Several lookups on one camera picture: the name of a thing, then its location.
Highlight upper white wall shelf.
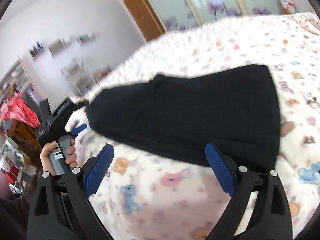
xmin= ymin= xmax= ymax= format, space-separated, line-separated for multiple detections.
xmin=76 ymin=33 xmax=96 ymax=44

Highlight pink white bookshelf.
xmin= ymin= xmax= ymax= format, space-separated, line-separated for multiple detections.
xmin=1 ymin=56 xmax=47 ymax=111

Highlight red crumpled cloth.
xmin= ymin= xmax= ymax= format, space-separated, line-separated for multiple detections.
xmin=1 ymin=93 xmax=41 ymax=128

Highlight person's left hand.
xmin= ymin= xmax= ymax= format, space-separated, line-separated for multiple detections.
xmin=39 ymin=138 xmax=78 ymax=176

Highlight white wall shelf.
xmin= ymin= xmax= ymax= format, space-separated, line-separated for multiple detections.
xmin=76 ymin=33 xmax=96 ymax=44
xmin=48 ymin=38 xmax=71 ymax=56

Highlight wall shelf with books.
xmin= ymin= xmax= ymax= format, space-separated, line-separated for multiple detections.
xmin=29 ymin=41 xmax=44 ymax=59

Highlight brown wooden door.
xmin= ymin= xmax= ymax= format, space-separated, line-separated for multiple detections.
xmin=123 ymin=0 xmax=165 ymax=41

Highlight frosted glass floral wardrobe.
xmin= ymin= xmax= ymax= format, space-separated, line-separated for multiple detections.
xmin=147 ymin=0 xmax=285 ymax=31

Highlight black pants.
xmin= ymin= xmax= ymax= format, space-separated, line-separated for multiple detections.
xmin=86 ymin=65 xmax=280 ymax=169

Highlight teddy bear print bedspread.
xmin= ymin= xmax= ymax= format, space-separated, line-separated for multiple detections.
xmin=68 ymin=12 xmax=319 ymax=239

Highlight middle white wall shelf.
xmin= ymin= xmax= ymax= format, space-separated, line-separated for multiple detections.
xmin=48 ymin=38 xmax=71 ymax=56

